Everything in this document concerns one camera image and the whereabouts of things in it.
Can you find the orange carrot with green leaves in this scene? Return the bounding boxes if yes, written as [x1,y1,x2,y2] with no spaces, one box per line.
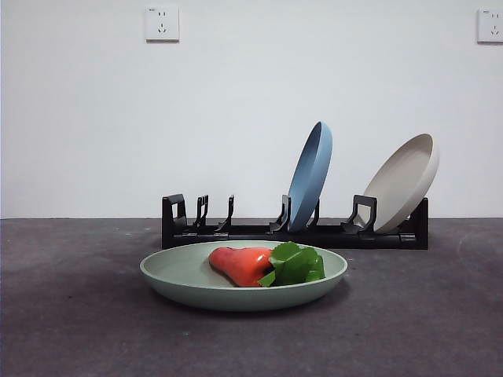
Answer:
[207,241,326,288]

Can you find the green plate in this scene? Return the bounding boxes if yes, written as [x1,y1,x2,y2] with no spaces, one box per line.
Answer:
[139,240,350,313]

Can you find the black plate rack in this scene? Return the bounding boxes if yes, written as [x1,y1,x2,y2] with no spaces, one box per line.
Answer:
[161,192,429,251]

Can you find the blue plate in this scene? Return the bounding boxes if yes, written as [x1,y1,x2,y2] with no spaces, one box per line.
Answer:
[288,121,334,232]

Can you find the beige plate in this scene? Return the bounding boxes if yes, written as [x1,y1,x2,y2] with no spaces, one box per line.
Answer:
[359,133,440,233]

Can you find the white wall socket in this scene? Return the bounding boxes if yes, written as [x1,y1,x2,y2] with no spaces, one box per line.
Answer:
[145,5,181,43]
[476,8,503,44]

